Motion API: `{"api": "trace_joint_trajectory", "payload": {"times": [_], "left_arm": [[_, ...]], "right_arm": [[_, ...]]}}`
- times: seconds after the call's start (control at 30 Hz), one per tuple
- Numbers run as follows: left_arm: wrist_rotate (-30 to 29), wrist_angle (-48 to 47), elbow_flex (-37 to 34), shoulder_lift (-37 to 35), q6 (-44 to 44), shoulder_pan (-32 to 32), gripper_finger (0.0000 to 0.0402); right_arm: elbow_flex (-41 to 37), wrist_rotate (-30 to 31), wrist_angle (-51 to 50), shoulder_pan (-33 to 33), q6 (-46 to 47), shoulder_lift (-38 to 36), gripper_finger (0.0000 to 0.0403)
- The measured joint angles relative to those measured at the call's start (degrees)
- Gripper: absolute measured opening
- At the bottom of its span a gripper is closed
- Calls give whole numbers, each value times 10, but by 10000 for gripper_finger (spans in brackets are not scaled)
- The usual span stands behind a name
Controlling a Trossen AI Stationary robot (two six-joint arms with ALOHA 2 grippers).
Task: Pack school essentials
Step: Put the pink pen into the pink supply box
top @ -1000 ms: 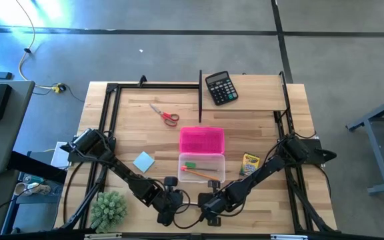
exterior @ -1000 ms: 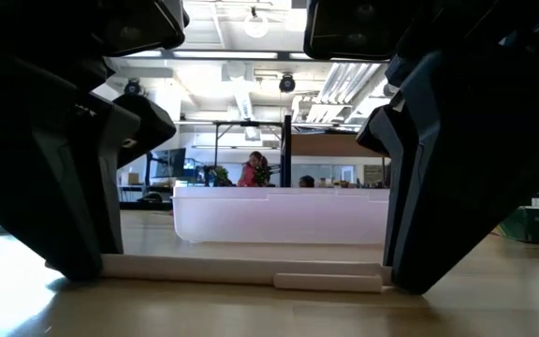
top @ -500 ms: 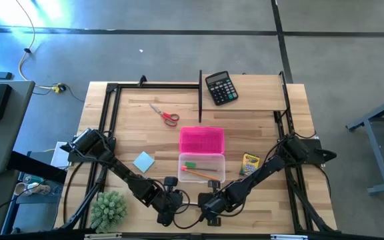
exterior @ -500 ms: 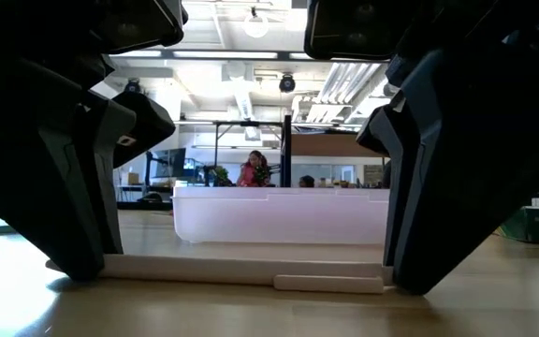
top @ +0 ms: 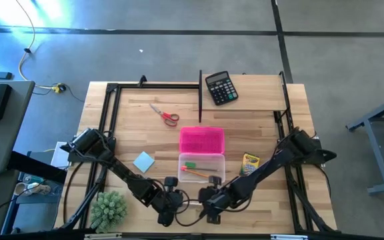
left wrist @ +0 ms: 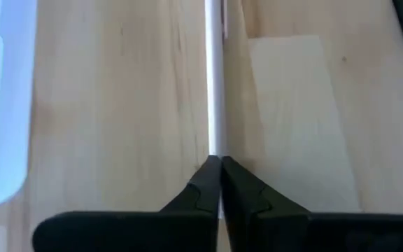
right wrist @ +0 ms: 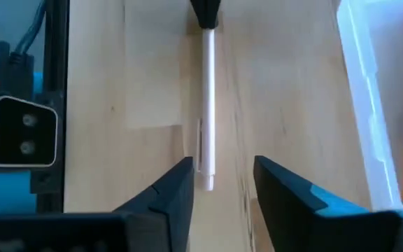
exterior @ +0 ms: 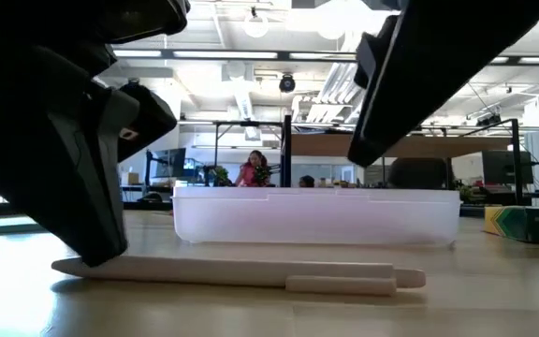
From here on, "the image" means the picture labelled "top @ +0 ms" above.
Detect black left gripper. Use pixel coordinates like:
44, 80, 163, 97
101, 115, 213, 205
153, 177, 185, 227

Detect yellow green crayon box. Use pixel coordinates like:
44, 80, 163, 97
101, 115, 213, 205
239, 152, 261, 177

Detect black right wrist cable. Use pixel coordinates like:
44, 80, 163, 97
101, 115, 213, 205
227, 195, 253, 213

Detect black aluminium frame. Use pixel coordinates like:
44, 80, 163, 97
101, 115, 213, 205
58, 69, 339, 240

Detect white paper sheet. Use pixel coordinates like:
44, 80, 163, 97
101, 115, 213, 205
51, 141, 72, 169

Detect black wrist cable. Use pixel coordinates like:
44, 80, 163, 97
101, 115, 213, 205
227, 195, 253, 213
173, 188, 209, 228

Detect blue sticky note pad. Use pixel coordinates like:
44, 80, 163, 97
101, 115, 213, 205
132, 151, 156, 174

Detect red handled scissors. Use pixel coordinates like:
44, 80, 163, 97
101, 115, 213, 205
149, 103, 181, 128

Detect green artificial plant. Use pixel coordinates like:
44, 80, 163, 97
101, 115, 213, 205
89, 190, 128, 234

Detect blue grey cart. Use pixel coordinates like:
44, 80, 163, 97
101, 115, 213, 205
0, 149, 68, 236

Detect pencil case pink lid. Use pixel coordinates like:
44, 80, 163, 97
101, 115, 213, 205
177, 125, 227, 184

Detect black calculator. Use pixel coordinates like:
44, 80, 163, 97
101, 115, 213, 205
205, 70, 239, 107

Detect raised wooden shelf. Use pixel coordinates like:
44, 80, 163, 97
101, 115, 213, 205
201, 73, 287, 112

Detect yellow floor cable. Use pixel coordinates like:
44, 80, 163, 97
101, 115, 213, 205
14, 0, 67, 94

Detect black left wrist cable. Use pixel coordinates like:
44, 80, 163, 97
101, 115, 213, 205
173, 188, 209, 228

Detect grey steel table frame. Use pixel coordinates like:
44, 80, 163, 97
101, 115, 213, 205
345, 91, 384, 196

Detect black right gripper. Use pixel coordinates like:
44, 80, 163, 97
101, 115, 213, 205
198, 175, 228, 225

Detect orange pencil pink eraser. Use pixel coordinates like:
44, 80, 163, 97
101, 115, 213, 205
180, 165, 209, 179

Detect grey desk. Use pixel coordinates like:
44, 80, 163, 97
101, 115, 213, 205
0, 79, 36, 175

